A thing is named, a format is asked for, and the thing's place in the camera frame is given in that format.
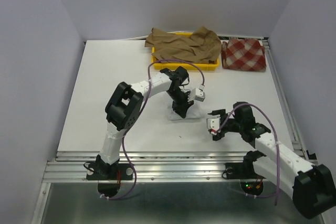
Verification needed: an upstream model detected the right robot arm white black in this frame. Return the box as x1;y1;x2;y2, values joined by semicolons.
207;102;335;219

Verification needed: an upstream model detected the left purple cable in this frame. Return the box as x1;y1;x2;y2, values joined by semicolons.
99;59;206;200

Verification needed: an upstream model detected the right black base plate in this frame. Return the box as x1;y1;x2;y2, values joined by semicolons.
222;162;277;180

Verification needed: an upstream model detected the brown skirt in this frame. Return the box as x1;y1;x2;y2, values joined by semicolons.
144;26;222;64

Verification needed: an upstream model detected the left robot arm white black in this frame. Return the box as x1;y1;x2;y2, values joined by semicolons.
83;67;194;180

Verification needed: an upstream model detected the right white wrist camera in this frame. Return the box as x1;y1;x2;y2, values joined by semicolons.
206;117;221;131

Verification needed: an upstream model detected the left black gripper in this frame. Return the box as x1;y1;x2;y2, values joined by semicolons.
167;88;194;119

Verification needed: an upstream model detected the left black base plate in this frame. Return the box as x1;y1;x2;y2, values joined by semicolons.
85;163;133;181

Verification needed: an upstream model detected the yellow plastic tray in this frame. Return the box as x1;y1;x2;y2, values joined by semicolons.
153;31;221;71

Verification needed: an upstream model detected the red plaid skirt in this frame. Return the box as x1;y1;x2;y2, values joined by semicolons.
221;38;267;72

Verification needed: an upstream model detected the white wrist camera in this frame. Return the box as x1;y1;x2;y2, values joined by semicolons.
206;117;221;131
188;88;205;102

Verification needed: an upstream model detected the white skirt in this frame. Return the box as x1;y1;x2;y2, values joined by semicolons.
166;101;204;121

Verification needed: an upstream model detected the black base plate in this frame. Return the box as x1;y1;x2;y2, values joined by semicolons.
85;163;133;181
222;162;277;180

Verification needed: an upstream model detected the aluminium frame rail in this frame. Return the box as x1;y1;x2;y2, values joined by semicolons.
41;152;322;183

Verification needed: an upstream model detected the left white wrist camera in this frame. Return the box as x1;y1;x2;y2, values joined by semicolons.
188;88;205;102

